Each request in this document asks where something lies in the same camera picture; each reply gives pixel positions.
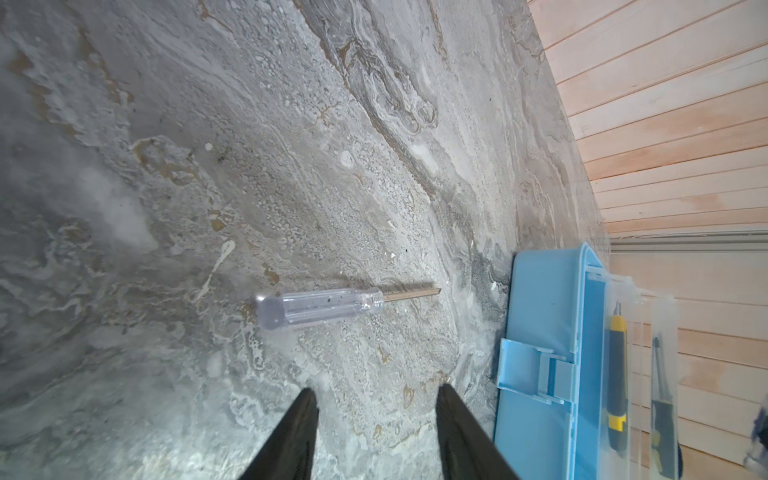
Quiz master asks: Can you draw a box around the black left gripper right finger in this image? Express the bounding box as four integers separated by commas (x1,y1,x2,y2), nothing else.
435,383,519,480

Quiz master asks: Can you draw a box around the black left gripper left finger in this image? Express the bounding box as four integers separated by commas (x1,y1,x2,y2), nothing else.
240,388,320,480

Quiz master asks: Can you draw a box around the blue clear-lid tool box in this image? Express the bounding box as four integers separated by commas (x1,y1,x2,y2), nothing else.
493,245,679,479

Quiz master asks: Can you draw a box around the yellow black utility knife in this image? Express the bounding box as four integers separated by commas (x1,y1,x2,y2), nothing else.
606,302,629,458

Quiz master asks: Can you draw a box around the yellow black screwdriver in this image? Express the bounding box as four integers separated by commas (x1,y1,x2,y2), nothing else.
651,336,683,479

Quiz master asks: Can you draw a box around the clear handled screwdriver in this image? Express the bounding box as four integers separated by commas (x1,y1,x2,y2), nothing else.
256,288,441,330

